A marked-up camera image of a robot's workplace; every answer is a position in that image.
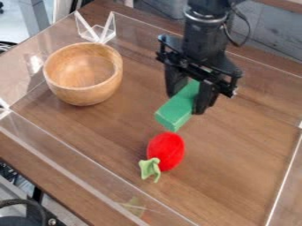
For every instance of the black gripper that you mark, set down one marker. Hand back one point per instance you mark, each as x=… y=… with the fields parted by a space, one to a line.
x=196 y=56

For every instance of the green rectangular block stick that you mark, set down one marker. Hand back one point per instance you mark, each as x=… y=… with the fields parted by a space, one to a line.
x=176 y=110

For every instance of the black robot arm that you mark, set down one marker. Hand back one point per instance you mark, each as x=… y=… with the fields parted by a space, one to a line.
x=208 y=9

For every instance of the brown wooden bowl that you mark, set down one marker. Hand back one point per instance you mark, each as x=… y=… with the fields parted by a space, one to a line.
x=83 y=73

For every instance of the red plush strawberry toy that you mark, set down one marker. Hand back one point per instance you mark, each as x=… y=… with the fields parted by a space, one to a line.
x=164 y=153

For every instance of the clear acrylic tray enclosure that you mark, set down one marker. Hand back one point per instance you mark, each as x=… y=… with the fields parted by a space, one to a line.
x=239 y=178

